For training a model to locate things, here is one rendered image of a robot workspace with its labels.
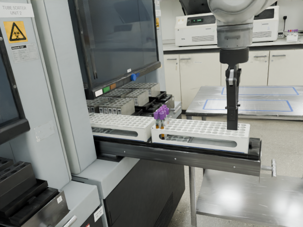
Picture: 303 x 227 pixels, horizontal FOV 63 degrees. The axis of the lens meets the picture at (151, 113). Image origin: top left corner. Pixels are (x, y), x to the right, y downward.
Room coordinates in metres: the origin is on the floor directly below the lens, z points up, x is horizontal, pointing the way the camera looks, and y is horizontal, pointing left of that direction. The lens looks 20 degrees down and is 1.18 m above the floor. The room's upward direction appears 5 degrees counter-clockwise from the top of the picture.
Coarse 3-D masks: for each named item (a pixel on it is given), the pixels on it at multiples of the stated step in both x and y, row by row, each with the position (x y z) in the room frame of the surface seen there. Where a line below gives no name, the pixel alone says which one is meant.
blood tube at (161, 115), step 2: (160, 114) 0.72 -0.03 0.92; (162, 114) 0.71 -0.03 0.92; (160, 116) 0.72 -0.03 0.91; (162, 116) 0.71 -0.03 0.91; (160, 118) 0.72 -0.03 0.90; (162, 118) 0.71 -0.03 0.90; (164, 118) 0.72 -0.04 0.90; (160, 120) 0.72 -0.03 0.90; (162, 120) 0.72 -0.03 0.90; (160, 122) 0.72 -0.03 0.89; (162, 122) 0.72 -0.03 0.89; (160, 124) 0.72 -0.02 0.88; (162, 124) 0.72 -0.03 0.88; (162, 126) 0.72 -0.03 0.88; (164, 126) 0.72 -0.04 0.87; (162, 128) 0.72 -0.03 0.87; (164, 128) 0.72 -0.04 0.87; (162, 134) 0.72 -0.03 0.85; (164, 134) 0.72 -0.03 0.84; (162, 136) 0.72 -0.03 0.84; (164, 136) 0.72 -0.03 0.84; (162, 138) 0.72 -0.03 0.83; (164, 138) 0.72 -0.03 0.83
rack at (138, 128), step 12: (96, 120) 0.86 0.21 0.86; (108, 120) 0.85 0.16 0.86; (120, 120) 0.83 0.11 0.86; (132, 120) 0.83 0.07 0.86; (144, 120) 0.83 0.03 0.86; (96, 132) 0.83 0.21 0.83; (108, 132) 0.86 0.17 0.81; (120, 132) 0.86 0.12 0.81; (132, 132) 0.85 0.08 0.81; (144, 132) 0.74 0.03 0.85
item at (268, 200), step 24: (216, 96) 1.16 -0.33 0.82; (240, 96) 1.12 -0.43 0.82; (264, 96) 1.09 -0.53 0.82; (288, 96) 1.06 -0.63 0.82; (192, 168) 0.98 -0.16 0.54; (192, 192) 0.98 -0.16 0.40; (216, 192) 1.12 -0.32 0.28; (240, 192) 1.10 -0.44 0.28; (264, 192) 1.08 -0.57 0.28; (288, 192) 1.07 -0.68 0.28; (192, 216) 0.98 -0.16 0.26; (216, 216) 0.96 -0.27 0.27; (240, 216) 0.93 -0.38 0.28; (264, 216) 0.92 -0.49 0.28; (288, 216) 0.90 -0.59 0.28
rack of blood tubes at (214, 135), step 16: (160, 128) 0.73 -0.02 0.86; (176, 128) 0.71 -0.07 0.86; (192, 128) 0.71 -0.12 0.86; (208, 128) 0.69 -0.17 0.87; (224, 128) 0.69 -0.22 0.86; (240, 128) 0.67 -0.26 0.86; (176, 144) 0.69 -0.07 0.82; (192, 144) 0.67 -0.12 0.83; (208, 144) 0.69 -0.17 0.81; (224, 144) 0.68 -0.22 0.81; (240, 144) 0.61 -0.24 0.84
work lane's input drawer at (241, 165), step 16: (96, 144) 0.81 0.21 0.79; (112, 144) 0.78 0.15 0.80; (128, 144) 0.76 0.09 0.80; (144, 144) 0.74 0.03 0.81; (160, 144) 0.71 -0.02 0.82; (256, 144) 0.65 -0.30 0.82; (160, 160) 0.70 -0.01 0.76; (176, 160) 0.68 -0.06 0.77; (192, 160) 0.65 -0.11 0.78; (208, 160) 0.63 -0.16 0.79; (224, 160) 0.61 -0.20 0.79; (240, 160) 0.59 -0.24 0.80; (256, 160) 0.58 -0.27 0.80; (272, 160) 0.65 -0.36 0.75; (272, 176) 0.58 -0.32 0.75
